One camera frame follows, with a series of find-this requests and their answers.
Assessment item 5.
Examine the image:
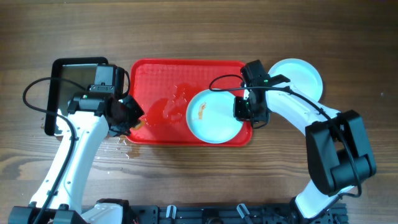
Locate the green and orange sponge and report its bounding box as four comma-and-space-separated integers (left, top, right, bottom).
131, 119, 145, 130

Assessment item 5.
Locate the white plate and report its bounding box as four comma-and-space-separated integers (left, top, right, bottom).
268, 58, 323, 101
186, 90, 243, 144

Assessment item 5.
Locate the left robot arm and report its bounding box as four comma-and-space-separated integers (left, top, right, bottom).
8, 93, 144, 223

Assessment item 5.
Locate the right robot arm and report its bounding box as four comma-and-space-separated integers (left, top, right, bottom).
234, 75, 376, 223

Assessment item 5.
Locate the red plastic serving tray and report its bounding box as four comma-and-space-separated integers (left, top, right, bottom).
128, 58, 244, 146

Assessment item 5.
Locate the black tray with water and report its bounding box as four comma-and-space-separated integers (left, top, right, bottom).
44, 57, 108, 136

